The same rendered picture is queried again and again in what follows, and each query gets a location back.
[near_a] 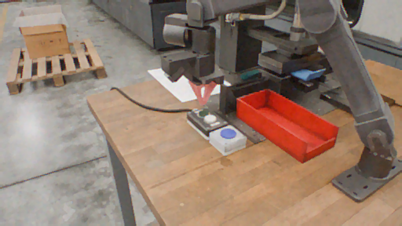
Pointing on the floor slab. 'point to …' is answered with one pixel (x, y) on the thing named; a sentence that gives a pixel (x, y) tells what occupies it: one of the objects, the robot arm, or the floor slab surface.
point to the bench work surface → (230, 169)
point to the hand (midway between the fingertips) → (202, 101)
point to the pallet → (52, 66)
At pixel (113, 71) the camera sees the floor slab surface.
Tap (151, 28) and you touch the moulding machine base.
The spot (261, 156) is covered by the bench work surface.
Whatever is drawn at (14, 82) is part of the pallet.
